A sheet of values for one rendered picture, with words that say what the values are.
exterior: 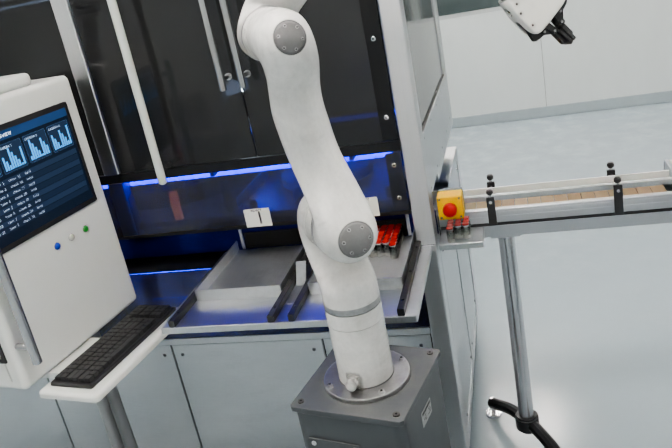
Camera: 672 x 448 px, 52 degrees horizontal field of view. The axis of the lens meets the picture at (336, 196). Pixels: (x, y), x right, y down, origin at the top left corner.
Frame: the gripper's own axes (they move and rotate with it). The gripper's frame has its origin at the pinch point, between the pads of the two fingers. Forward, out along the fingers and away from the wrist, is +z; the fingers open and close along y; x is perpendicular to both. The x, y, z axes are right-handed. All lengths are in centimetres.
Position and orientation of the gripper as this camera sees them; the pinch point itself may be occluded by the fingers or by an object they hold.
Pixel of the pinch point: (563, 35)
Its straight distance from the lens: 152.0
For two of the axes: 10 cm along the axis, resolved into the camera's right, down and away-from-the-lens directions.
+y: 6.1, -7.9, 0.2
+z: 7.6, 5.9, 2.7
